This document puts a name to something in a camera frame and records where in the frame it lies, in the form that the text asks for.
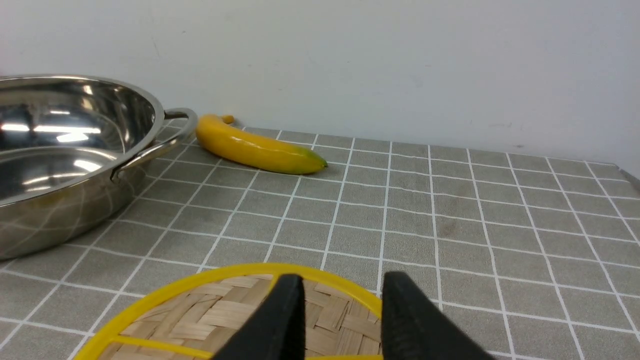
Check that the grey checked tablecloth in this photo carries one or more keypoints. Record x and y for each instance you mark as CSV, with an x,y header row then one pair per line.
x,y
535,257

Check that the stainless steel pot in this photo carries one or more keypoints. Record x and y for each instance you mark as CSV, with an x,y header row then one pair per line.
x,y
74,151

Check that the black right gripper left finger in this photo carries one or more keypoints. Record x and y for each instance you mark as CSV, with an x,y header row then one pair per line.
x,y
277,328

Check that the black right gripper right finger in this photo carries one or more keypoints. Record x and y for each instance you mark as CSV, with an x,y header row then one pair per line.
x,y
413,328

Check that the yellow banana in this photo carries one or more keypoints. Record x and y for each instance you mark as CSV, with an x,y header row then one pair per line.
x,y
217,135

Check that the yellow bamboo steamer lid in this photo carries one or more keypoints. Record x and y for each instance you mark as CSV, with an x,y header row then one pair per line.
x,y
192,318

